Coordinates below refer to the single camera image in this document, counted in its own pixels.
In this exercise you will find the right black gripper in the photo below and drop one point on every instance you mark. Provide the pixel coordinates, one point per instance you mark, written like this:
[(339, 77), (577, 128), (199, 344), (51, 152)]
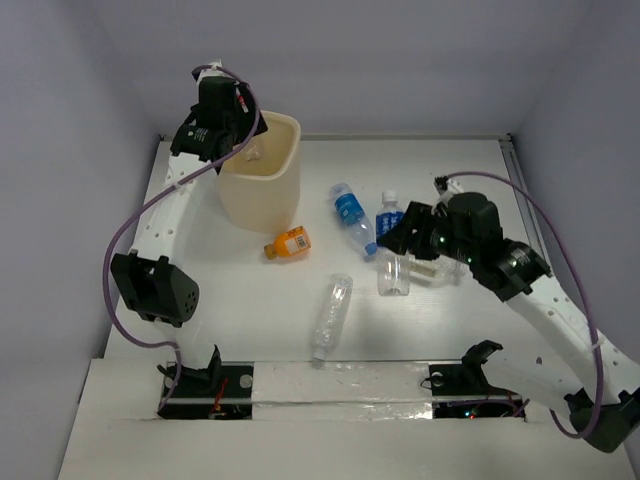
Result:
[(417, 216)]

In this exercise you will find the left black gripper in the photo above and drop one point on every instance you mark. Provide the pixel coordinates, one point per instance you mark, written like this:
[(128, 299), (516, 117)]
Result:
[(251, 126)]

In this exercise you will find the blue label bottle white cap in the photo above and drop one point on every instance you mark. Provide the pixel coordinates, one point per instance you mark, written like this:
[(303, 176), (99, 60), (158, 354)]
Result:
[(390, 213)]

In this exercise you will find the red cap red label bottle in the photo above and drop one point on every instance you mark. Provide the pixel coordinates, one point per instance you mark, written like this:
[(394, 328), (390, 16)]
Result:
[(254, 150)]

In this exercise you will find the clear crushed label-free bottle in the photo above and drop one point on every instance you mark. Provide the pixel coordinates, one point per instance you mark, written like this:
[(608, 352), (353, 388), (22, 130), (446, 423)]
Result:
[(333, 308)]

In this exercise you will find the small orange juice bottle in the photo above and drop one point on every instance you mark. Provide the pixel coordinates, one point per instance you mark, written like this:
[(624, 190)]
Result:
[(288, 244)]

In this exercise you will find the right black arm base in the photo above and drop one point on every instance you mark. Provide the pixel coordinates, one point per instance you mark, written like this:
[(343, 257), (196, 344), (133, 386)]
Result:
[(460, 390)]

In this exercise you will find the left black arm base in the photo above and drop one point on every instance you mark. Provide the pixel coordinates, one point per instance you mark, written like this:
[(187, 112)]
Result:
[(221, 391)]

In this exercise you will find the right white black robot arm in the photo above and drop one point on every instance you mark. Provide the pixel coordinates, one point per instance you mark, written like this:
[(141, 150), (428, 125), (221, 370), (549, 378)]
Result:
[(599, 396)]

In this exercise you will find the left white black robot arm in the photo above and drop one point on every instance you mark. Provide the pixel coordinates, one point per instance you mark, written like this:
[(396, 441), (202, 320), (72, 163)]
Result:
[(150, 278)]

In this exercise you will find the cream plastic waste bin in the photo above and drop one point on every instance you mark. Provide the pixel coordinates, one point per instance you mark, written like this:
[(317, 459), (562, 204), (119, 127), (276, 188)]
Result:
[(263, 196)]

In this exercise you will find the large clear square bottle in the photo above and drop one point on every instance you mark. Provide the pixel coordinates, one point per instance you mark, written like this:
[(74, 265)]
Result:
[(396, 274)]

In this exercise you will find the shiny tape strip front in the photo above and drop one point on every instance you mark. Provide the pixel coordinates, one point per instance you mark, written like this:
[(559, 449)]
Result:
[(340, 391)]

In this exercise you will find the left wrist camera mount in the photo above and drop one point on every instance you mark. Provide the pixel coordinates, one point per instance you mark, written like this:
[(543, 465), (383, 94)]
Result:
[(212, 69)]

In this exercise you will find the aluminium rail right edge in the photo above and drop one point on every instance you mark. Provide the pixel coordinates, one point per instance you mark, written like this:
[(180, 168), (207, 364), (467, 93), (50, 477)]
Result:
[(527, 211)]

